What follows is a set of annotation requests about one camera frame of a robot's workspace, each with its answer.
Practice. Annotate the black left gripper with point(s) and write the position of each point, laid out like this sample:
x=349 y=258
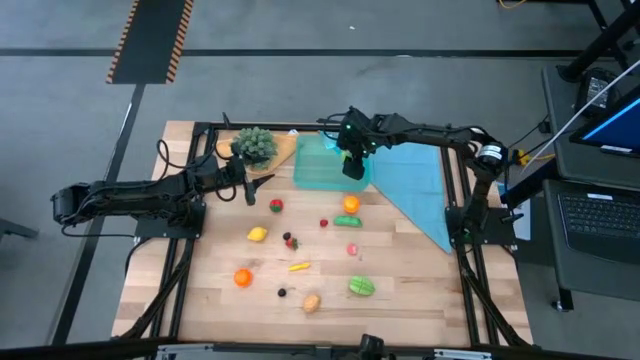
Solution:
x=239 y=172

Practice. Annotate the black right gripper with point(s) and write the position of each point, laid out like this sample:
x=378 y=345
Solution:
x=354 y=169

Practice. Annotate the red toy tomato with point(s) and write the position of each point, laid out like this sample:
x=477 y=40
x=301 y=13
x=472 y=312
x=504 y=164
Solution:
x=276 y=205

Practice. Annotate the smooth orange toy fruit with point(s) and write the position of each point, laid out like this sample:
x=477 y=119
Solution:
x=351 y=204

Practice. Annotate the yellow toy lemon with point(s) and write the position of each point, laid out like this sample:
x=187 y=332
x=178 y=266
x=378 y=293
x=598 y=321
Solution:
x=257 y=234

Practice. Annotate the green toy cucumber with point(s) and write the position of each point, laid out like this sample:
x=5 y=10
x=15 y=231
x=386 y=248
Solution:
x=347 y=221

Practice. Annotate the red toy strawberry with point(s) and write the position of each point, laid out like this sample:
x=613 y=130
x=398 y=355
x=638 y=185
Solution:
x=292 y=243

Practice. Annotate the pink toy peach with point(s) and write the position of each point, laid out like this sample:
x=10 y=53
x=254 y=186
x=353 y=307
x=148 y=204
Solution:
x=352 y=249

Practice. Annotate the ribbed orange toy tangerine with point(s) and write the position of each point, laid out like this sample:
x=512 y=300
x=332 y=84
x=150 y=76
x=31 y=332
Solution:
x=243 y=277

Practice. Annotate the green toy star fruit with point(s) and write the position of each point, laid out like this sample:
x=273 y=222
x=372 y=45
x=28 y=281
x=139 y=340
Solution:
x=362 y=285

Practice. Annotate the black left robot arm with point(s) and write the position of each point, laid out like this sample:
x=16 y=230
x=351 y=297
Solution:
x=125 y=197

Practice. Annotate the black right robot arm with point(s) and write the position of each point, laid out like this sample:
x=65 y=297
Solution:
x=430 y=134

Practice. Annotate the teal translucent tupperware container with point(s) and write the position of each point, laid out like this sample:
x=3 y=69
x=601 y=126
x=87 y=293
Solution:
x=315 y=170

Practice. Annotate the green potted plant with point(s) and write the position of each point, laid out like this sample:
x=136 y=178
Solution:
x=255 y=146

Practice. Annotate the tan cloth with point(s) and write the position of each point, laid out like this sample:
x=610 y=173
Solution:
x=286 y=147

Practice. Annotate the red toy raspberry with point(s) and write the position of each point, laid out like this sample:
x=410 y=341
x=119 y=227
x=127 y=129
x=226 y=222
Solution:
x=324 y=223

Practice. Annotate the light blue cloth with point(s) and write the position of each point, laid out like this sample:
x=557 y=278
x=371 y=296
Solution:
x=415 y=185

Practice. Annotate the yellow toy pepper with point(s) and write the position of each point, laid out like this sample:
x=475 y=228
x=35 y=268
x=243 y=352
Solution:
x=300 y=266

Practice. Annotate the black toy cherry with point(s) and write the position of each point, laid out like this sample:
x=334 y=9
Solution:
x=282 y=292

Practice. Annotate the tan toy potato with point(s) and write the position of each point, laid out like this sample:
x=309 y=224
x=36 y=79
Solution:
x=311 y=303

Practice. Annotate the yellow power plug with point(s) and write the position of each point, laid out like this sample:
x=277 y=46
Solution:
x=523 y=158

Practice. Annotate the black orange-striped floor ramp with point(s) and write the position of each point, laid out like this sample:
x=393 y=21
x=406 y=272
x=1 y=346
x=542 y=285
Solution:
x=150 y=40

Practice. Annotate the black desk caster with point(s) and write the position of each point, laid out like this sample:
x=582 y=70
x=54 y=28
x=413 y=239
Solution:
x=564 y=302

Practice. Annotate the black chair leg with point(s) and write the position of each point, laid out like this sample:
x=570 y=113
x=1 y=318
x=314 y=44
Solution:
x=15 y=229

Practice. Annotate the black laptop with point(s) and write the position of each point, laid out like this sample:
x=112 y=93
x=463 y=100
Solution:
x=600 y=215

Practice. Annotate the black labelled power brick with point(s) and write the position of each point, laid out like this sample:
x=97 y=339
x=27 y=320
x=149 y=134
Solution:
x=595 y=92

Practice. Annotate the monitor with blue screen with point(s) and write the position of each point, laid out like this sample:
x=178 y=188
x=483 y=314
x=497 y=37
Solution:
x=615 y=130

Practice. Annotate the dark grey desk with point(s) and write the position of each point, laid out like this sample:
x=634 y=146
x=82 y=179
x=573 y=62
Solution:
x=600 y=280

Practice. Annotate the black stand leg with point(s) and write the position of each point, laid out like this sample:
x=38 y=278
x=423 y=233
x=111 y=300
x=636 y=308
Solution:
x=600 y=45

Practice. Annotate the black aluminium table frame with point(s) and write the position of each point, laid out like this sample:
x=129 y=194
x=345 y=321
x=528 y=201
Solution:
x=280 y=126

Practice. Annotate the silver frame bracket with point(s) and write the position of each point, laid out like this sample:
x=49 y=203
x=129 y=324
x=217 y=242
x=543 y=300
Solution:
x=185 y=352
x=462 y=355

